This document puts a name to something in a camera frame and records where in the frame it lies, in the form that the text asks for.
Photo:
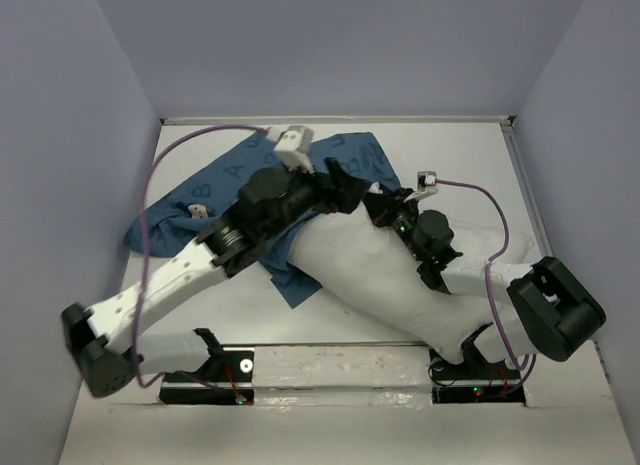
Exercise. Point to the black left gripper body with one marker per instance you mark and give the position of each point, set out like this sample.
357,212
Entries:
309,191

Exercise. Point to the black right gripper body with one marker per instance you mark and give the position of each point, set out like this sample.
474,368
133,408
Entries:
399,214

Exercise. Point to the white pillow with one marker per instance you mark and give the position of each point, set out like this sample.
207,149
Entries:
370,269

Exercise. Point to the blue letter-print pillowcase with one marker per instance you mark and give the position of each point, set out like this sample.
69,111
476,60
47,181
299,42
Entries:
198,201

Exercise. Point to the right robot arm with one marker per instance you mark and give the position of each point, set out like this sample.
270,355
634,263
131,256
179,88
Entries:
538,308

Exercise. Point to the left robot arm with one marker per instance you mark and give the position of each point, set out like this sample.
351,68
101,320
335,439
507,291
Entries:
107,341

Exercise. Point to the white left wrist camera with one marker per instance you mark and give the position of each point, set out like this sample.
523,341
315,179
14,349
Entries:
292,147

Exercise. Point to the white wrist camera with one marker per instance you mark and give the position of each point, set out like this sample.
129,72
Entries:
292,147
426,185

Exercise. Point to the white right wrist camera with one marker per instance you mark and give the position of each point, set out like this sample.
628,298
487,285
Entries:
426,185

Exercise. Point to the aluminium back table rail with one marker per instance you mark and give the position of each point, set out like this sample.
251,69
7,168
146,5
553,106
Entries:
326,119

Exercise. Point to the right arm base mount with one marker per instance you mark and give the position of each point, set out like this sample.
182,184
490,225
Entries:
473,384

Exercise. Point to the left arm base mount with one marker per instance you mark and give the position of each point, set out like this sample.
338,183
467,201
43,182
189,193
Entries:
223,376

